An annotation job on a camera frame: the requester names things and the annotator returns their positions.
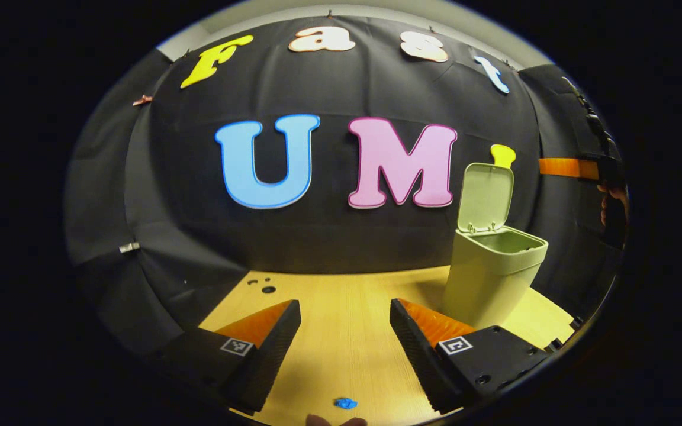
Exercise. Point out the green desktop garbage bin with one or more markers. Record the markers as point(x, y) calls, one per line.
point(489, 278)

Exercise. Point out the silver clip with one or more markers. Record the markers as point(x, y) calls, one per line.
point(129, 247)

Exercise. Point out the blue paper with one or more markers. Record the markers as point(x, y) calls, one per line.
point(346, 403)

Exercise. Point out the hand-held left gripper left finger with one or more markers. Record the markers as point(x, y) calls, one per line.
point(270, 355)

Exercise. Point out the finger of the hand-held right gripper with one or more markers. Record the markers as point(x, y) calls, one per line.
point(566, 168)

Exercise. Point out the copper clip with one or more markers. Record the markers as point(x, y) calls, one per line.
point(142, 100)

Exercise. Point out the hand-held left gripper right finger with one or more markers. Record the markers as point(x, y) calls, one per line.
point(418, 361)

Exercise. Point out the black backdrop cloth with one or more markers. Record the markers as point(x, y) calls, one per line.
point(329, 236)

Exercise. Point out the wooden desktop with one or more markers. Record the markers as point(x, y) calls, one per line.
point(347, 331)

